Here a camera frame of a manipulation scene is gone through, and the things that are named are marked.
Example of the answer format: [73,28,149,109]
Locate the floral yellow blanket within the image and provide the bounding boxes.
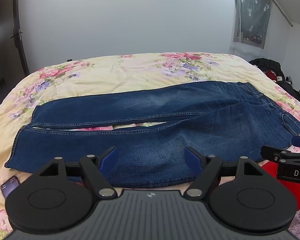
[0,52,300,240]

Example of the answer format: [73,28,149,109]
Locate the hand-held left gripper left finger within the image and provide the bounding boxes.
[31,147,118,199]

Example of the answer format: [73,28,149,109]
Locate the black jacket pile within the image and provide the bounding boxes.
[249,58,300,102]

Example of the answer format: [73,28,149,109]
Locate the black smartphone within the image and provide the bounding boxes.
[0,175,21,198]

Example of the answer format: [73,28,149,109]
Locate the curtain rod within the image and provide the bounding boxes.
[250,0,294,28]

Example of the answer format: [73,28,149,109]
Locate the dark door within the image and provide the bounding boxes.
[0,0,30,105]

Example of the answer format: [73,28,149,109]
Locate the grey sheer curtain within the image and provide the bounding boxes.
[229,0,273,55]

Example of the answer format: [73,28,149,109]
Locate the blue denim pants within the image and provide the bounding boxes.
[4,81,300,189]

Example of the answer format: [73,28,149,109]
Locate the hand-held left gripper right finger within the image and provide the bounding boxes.
[184,147,268,199]

